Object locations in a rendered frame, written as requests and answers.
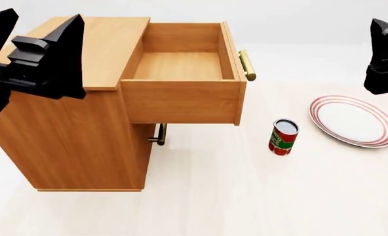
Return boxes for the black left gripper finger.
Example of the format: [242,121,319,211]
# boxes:
[0,8,20,63]
[40,13,87,100]

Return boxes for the wooden cabinet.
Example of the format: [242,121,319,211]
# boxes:
[0,16,168,193]

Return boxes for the open wooden drawer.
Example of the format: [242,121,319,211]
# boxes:
[119,21,248,127]

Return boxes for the white plate with red rings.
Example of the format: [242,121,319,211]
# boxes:
[308,94,388,149]

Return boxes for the red tomato sauce can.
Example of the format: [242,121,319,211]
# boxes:
[267,118,300,157]

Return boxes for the dark brass drawer handle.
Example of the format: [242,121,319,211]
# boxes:
[147,123,168,146]

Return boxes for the gold drawer handle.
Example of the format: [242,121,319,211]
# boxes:
[237,50,258,83]

